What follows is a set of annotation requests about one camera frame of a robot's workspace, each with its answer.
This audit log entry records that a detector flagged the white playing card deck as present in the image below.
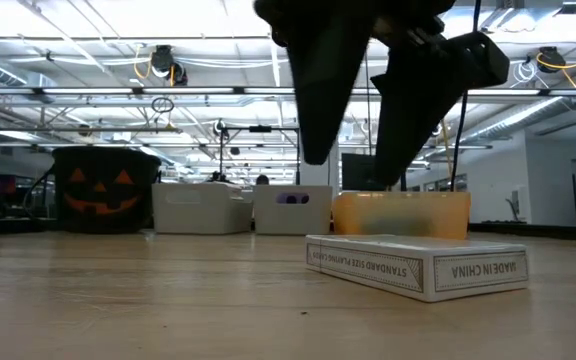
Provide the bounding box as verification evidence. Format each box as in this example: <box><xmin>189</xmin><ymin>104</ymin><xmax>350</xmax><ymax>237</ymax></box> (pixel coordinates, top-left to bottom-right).
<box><xmin>304</xmin><ymin>233</ymin><xmax>531</xmax><ymax>303</ymax></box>

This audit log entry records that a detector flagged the black monitor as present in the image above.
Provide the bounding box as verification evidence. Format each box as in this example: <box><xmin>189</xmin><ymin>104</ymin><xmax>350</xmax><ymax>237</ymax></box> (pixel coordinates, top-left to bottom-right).
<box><xmin>341</xmin><ymin>152</ymin><xmax>388</xmax><ymax>192</ymax></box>

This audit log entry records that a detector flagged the thin black table cable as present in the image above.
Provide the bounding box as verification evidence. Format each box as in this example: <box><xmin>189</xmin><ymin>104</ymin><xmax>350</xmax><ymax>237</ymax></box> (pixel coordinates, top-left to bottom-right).
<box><xmin>21</xmin><ymin>164</ymin><xmax>57</xmax><ymax>222</ymax></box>

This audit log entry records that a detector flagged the grey plastic bin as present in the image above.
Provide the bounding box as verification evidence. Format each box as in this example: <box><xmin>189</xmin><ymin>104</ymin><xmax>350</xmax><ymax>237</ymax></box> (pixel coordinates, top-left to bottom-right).
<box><xmin>151</xmin><ymin>181</ymin><xmax>255</xmax><ymax>236</ymax></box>
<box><xmin>253</xmin><ymin>184</ymin><xmax>335</xmax><ymax>237</ymax></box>

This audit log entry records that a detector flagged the black jack-o-lantern bucket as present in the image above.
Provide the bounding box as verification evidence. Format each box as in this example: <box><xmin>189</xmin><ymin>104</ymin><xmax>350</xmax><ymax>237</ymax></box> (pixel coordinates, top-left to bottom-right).
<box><xmin>51</xmin><ymin>145</ymin><xmax>163</xmax><ymax>234</ymax></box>

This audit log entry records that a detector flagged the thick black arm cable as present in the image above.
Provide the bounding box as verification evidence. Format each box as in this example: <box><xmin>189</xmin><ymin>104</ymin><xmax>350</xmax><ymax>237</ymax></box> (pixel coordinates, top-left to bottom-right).
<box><xmin>448</xmin><ymin>0</ymin><xmax>483</xmax><ymax>192</ymax></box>

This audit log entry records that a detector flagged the purple foam die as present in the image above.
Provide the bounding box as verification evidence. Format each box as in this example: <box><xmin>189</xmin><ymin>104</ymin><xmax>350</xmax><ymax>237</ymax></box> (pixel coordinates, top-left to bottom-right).
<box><xmin>275</xmin><ymin>192</ymin><xmax>311</xmax><ymax>205</ymax></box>

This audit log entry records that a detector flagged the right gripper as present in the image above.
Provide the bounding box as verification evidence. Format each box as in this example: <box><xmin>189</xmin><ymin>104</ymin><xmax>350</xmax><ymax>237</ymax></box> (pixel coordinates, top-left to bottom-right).
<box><xmin>252</xmin><ymin>0</ymin><xmax>511</xmax><ymax>188</ymax></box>

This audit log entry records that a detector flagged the long ceiling light rail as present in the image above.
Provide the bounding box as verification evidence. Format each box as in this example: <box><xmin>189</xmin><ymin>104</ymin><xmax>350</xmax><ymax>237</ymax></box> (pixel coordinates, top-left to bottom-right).
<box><xmin>0</xmin><ymin>85</ymin><xmax>576</xmax><ymax>97</ymax></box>

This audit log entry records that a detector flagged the yellow cable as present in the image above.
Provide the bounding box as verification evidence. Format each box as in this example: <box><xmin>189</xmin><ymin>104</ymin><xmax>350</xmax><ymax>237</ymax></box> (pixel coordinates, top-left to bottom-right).
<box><xmin>439</xmin><ymin>118</ymin><xmax>458</xmax><ymax>192</ymax></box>

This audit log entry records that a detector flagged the black aluminium table frame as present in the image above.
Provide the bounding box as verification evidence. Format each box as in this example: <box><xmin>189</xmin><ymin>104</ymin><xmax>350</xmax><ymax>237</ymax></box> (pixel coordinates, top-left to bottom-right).
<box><xmin>0</xmin><ymin>214</ymin><xmax>59</xmax><ymax>237</ymax></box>

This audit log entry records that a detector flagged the orange plastic bin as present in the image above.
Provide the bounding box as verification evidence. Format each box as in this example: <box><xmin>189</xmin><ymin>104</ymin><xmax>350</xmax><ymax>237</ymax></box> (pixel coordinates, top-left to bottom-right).
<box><xmin>331</xmin><ymin>190</ymin><xmax>472</xmax><ymax>241</ymax></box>

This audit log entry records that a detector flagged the black metal rig frame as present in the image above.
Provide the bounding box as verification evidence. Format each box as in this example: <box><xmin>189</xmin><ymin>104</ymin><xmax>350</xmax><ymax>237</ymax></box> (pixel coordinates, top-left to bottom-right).
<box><xmin>217</xmin><ymin>124</ymin><xmax>303</xmax><ymax>184</ymax></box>

